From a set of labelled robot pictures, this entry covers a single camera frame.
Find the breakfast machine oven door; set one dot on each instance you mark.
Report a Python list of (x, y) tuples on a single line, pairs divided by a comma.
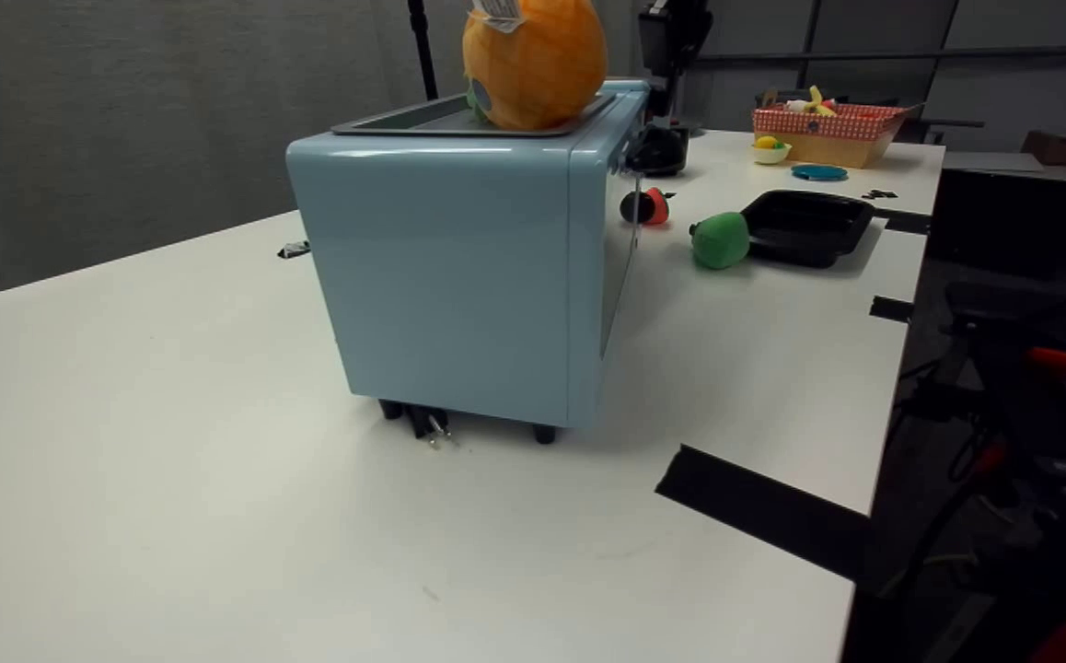
[(620, 276)]

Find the light blue breakfast machine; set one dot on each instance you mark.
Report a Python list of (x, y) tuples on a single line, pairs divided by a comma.
[(441, 276)]

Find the black power plug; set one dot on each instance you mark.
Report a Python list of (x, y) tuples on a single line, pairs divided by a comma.
[(427, 424)]

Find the red and black toy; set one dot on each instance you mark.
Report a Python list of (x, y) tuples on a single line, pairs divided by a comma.
[(649, 206)]

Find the green plush toy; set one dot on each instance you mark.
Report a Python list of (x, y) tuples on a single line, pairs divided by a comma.
[(720, 241)]

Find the black coffee pot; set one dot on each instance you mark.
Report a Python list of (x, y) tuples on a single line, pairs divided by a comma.
[(657, 152)]

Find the grey griddle tray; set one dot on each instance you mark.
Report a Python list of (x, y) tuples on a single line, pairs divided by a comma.
[(404, 121)]

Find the orange plush toy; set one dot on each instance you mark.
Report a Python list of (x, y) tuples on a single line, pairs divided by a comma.
[(538, 64)]

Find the black plastic tray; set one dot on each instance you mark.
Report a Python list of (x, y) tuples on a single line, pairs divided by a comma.
[(805, 228)]

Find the long black tape strip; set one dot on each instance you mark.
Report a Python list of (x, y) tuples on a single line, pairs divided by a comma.
[(763, 511)]

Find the small bowl with yellow toy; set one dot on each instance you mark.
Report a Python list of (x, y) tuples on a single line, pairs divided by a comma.
[(770, 152)]

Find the stand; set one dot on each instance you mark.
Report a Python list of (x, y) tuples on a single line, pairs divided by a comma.
[(422, 46)]

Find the blue round lid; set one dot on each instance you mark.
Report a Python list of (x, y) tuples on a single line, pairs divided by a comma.
[(818, 172)]

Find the basket with red checked cloth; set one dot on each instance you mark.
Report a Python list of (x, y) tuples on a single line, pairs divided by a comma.
[(828, 138)]

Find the short black tape strip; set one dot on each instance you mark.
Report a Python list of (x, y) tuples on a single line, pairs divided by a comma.
[(907, 222), (890, 308)]

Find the yellow toy banana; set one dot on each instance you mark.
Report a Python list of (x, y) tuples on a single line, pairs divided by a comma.
[(816, 99)]

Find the small black tape piece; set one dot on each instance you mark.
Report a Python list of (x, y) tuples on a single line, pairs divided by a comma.
[(879, 194)]

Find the grey side table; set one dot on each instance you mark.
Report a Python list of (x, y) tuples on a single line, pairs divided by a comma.
[(1002, 170)]

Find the brown box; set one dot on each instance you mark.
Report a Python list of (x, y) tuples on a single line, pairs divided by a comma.
[(1062, 147)]

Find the camera on mount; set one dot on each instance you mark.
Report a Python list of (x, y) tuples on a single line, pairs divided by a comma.
[(671, 32)]

